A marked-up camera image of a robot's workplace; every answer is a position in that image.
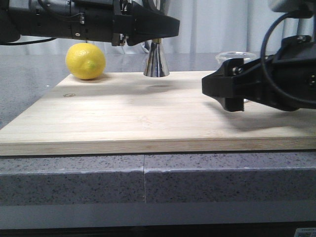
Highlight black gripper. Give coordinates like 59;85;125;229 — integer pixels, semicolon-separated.
70;0;180;46
201;35;316;112

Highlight clear plastic shaker cup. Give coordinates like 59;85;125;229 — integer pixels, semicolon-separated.
215;51;257;66

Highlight steel jigger measuring cup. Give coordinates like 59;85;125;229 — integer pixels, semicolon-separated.
143;39;170;78

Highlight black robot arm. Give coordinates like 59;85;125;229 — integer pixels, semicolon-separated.
0;0;180;46

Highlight yellow lemon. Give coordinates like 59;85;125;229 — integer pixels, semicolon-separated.
65;43;106;80

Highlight wooden cutting board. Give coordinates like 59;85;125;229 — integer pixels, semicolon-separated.
0;71;316;156

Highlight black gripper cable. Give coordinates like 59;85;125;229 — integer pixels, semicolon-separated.
260;11;316;104

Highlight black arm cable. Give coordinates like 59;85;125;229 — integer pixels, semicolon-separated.
4;37;59;46

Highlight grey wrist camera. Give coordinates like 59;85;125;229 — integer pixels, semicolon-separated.
268;0;316;19

